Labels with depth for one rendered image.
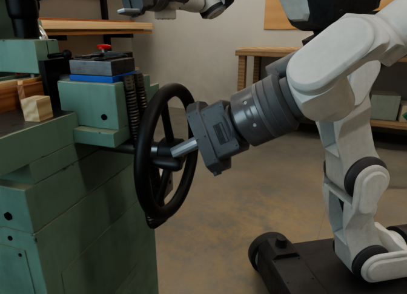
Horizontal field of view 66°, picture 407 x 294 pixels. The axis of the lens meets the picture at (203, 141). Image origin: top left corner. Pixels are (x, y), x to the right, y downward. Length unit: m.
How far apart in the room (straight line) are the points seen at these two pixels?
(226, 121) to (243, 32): 3.50
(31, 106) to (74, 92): 0.09
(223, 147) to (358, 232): 0.81
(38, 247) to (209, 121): 0.39
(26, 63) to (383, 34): 0.67
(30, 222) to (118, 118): 0.24
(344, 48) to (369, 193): 0.71
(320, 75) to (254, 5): 3.53
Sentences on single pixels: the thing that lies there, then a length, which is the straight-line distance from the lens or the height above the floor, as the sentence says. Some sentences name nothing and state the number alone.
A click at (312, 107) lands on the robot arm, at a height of 0.96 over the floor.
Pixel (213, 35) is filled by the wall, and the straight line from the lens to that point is 4.09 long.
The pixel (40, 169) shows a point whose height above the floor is 0.82.
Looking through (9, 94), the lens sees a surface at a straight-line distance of 0.75.
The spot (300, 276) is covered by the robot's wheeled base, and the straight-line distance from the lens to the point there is 1.32.
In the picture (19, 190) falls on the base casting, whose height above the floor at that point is 0.80.
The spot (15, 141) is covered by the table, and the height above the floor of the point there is 0.89.
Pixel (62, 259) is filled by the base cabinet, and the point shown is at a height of 0.61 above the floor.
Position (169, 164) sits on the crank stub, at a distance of 0.54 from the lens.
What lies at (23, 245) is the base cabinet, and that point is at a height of 0.68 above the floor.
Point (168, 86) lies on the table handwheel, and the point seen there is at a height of 0.95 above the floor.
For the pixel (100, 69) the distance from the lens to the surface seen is 0.64.
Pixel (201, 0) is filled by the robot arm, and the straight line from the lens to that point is 1.18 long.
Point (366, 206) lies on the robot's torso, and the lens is 1.09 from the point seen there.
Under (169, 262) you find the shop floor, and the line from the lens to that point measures 1.62.
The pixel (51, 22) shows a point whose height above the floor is 1.10.
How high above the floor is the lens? 1.06
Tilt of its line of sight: 20 degrees down
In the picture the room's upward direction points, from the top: straight up
